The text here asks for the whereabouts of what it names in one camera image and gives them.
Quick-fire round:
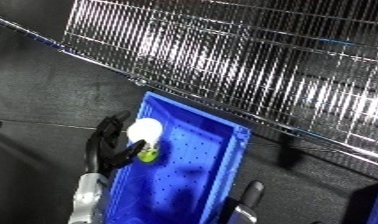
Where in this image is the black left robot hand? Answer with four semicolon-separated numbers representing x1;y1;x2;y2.
84;110;149;178

